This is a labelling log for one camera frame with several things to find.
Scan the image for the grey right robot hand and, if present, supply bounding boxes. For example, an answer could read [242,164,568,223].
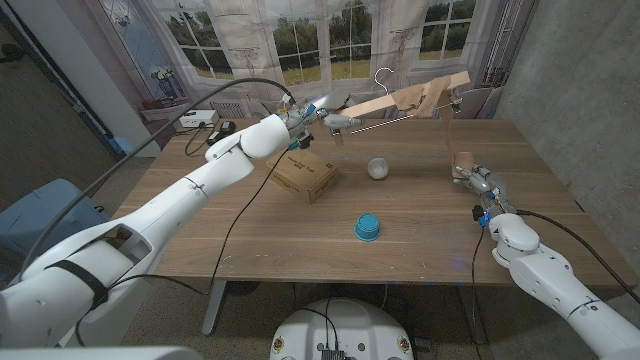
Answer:
[452,163,504,204]

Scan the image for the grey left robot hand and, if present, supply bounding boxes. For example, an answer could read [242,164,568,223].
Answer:
[307,89,364,135]

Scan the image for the wooden strip with metal brackets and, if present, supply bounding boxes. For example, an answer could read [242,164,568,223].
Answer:
[329,67,472,147]

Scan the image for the tan elastic arm wrap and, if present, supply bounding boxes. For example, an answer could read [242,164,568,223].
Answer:
[389,74,475,179]

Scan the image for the brown cardboard box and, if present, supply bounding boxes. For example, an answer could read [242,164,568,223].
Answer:
[264,148,340,205]

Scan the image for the small blue-lidded container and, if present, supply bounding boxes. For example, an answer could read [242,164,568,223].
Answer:
[354,213,381,243]

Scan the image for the white power strip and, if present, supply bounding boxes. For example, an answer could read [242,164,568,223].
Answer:
[178,109,220,129]

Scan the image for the printed window scene backdrop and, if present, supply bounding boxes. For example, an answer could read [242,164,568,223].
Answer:
[97,0,539,120]

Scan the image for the white baseball red stitching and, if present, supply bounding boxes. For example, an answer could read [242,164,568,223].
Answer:
[367,157,390,181]

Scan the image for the grey metal table leg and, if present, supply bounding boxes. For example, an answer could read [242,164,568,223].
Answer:
[201,279,229,336]
[457,285,489,346]

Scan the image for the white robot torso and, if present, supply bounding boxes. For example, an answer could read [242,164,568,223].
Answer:
[268,298,415,360]

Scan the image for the white robot body edge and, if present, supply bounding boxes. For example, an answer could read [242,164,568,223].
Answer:
[0,346,204,360]

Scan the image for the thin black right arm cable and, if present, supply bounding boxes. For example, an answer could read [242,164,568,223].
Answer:
[469,227,486,360]

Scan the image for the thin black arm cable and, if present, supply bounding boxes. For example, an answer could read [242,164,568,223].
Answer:
[469,227,486,360]
[74,147,291,346]

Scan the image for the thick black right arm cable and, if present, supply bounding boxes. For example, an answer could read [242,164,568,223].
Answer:
[514,208,640,305]

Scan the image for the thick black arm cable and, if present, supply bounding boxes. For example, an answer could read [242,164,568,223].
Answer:
[514,208,640,305]
[17,77,297,276]

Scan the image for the black power strip cords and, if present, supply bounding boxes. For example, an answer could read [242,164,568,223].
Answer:
[184,124,216,157]

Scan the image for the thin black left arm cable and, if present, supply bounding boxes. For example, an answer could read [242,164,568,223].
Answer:
[74,147,291,346]

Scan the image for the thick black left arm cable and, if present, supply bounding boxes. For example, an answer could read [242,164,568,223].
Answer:
[17,77,297,276]

